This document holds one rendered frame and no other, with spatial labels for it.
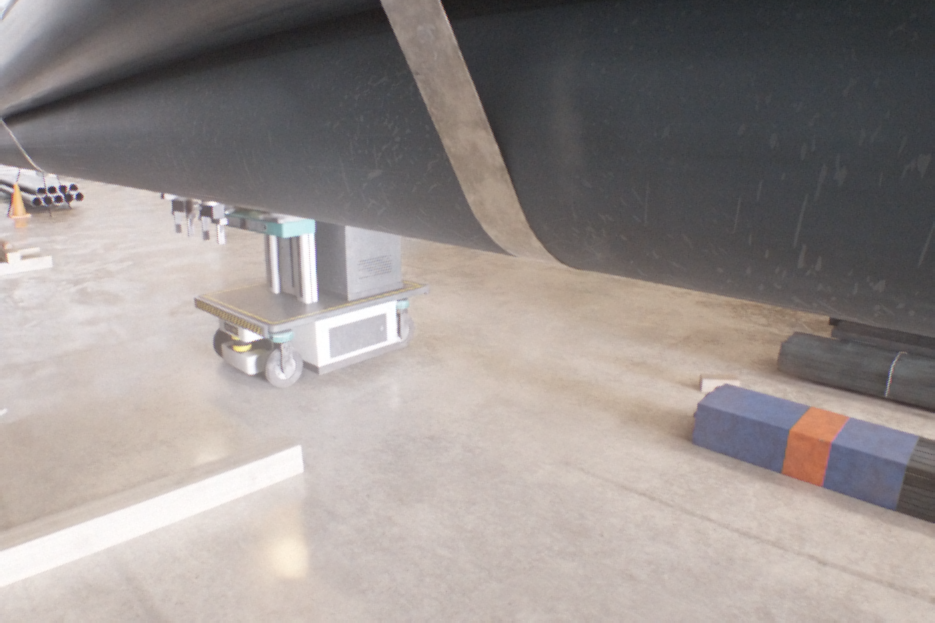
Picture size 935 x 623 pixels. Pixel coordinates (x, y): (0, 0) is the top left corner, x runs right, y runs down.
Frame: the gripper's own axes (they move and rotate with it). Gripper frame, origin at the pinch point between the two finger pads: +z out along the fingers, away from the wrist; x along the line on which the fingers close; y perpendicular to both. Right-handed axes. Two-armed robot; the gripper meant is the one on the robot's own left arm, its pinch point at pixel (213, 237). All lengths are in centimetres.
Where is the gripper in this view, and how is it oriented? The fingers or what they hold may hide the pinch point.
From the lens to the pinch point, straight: 267.1
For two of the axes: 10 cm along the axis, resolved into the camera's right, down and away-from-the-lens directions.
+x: 7.5, 1.5, -6.5
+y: -6.6, 1.7, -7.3
